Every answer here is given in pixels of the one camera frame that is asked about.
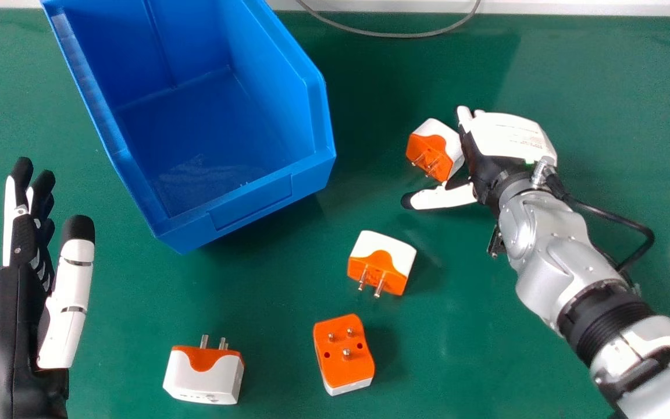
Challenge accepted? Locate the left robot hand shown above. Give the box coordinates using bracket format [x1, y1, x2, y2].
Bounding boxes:
[0, 157, 96, 419]

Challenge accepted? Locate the white-and-orange plug adapter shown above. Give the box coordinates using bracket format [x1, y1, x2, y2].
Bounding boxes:
[312, 313, 376, 397]
[347, 230, 417, 299]
[405, 118, 465, 183]
[162, 334, 245, 406]

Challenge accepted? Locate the grey cable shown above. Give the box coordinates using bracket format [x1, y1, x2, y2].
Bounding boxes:
[294, 0, 482, 39]

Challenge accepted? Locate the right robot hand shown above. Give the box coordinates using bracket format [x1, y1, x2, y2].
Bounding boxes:
[401, 105, 558, 219]

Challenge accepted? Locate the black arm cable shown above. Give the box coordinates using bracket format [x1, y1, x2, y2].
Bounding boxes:
[532, 157, 656, 274]

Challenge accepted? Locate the blue plastic bin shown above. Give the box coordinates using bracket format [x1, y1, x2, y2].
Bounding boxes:
[41, 0, 337, 255]

